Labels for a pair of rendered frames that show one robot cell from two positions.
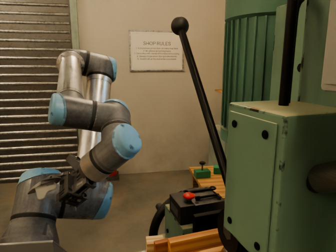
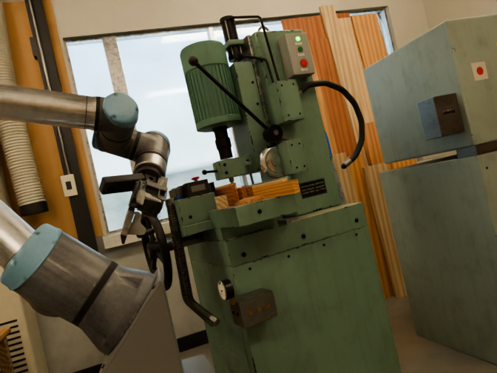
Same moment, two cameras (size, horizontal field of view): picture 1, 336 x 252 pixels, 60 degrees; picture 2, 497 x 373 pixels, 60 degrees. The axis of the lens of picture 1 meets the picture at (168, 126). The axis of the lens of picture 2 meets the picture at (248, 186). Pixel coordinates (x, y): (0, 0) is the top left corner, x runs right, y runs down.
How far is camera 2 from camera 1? 164 cm
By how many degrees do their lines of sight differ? 97
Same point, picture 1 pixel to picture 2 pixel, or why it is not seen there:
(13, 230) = (136, 274)
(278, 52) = (240, 78)
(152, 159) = not seen: outside the picture
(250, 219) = (295, 108)
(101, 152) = (164, 149)
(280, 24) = (238, 68)
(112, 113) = not seen: hidden behind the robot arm
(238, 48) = (222, 76)
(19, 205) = (97, 258)
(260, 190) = (296, 98)
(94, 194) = not seen: hidden behind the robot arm
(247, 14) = (222, 63)
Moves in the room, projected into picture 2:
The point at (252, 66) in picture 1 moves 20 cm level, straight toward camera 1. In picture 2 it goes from (229, 84) to (282, 69)
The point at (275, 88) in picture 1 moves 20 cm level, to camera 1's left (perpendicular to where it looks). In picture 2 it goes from (243, 91) to (249, 75)
